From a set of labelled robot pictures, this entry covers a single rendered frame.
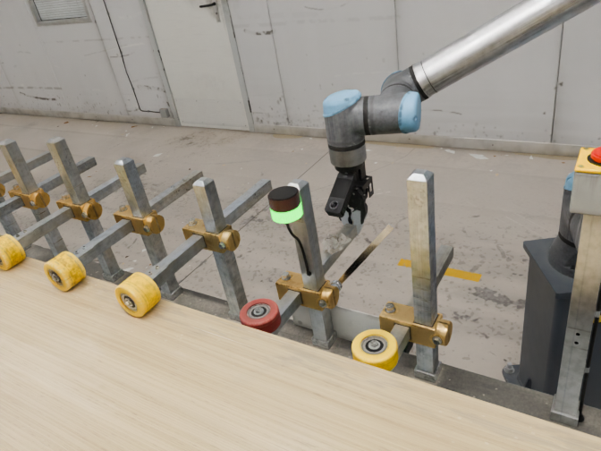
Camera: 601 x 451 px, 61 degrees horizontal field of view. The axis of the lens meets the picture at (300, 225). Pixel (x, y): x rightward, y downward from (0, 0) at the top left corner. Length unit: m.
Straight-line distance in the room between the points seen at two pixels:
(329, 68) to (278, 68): 0.46
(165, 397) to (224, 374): 0.11
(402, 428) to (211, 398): 0.32
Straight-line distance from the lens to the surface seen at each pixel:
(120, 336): 1.11
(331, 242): 1.24
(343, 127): 1.19
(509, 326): 2.30
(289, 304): 1.10
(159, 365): 1.01
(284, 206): 0.94
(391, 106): 1.17
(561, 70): 3.49
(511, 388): 1.14
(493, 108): 3.63
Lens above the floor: 1.56
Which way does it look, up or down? 31 degrees down
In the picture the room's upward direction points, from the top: 11 degrees counter-clockwise
